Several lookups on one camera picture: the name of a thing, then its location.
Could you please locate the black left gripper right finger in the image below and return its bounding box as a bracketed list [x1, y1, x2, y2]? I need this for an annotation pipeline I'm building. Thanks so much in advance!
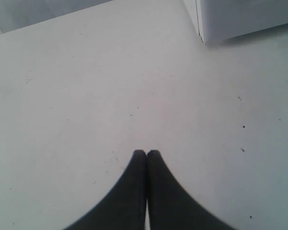
[147, 150, 233, 230]

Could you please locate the white Midea microwave oven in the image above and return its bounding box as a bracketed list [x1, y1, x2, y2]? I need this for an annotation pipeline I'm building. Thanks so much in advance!
[184, 0, 288, 44]

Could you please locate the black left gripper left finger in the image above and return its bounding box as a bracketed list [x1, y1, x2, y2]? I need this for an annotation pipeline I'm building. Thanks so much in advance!
[66, 150, 147, 230]

